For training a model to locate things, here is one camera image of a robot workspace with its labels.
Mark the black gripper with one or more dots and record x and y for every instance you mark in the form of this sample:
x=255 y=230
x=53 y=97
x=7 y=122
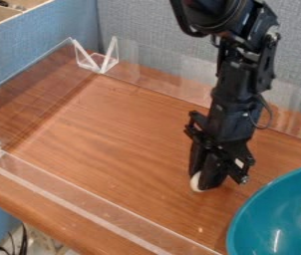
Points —
x=219 y=135

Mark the white brown toy mushroom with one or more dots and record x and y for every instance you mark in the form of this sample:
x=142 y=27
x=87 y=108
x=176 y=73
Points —
x=194 y=181

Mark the blue plastic bowl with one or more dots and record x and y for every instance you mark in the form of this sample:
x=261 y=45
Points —
x=265 y=227

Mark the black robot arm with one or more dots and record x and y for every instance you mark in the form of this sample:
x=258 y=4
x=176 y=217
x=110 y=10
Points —
x=242 y=29

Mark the clear acrylic back barrier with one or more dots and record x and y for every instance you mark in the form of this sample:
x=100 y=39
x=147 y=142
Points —
x=186 y=78

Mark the clear acrylic barrier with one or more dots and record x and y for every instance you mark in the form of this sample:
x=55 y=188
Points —
x=114 y=218
x=186 y=78

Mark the clear acrylic front barrier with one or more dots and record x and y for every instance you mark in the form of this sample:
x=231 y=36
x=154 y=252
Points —
x=114 y=218

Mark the wooden shelf box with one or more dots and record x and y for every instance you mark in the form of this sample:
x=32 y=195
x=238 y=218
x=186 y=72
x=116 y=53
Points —
x=13 y=8

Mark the clear acrylic corner bracket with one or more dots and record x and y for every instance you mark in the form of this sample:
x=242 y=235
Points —
x=96 y=62

